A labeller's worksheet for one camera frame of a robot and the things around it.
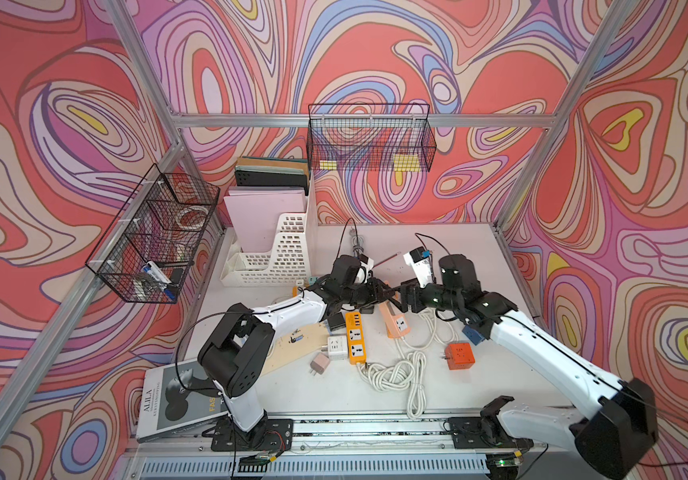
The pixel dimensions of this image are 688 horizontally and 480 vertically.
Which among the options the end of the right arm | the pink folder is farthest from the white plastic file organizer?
the end of the right arm

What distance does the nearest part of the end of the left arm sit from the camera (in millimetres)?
675

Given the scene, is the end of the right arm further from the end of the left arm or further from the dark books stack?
the dark books stack
